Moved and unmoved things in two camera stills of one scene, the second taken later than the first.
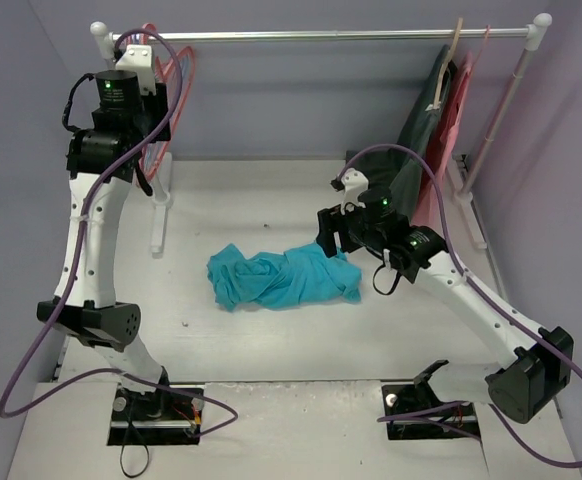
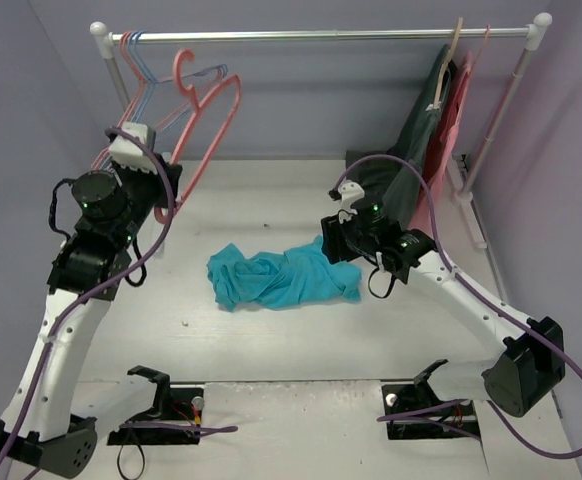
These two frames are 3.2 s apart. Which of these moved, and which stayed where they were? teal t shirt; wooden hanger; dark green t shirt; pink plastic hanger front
Moved: pink plastic hanger front
Stayed: wooden hanger; dark green t shirt; teal t shirt
